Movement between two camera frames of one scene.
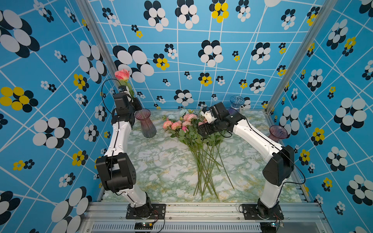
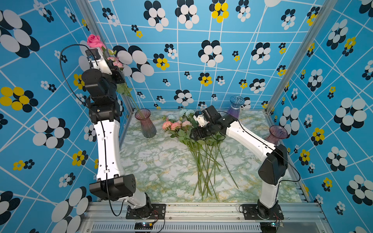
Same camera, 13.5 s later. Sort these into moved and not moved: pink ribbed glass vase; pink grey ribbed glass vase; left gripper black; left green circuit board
Moved: left gripper black
Not moved: pink ribbed glass vase; pink grey ribbed glass vase; left green circuit board
